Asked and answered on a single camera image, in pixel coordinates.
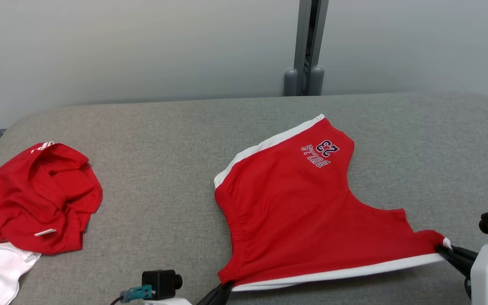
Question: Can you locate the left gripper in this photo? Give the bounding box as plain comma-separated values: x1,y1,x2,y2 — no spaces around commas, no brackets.
144,282,235,305

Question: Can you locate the red Bulls shorts white band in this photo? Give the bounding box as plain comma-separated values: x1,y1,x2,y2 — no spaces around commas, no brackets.
213,114,452,293

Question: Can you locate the red shirt with white sleeves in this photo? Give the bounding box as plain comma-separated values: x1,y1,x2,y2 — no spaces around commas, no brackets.
0,141,104,305

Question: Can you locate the teal left camera connector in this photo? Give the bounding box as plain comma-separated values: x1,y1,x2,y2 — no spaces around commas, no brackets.
120,285,154,303

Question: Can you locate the grey metal partition post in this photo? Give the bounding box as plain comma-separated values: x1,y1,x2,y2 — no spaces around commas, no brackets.
283,0,329,97

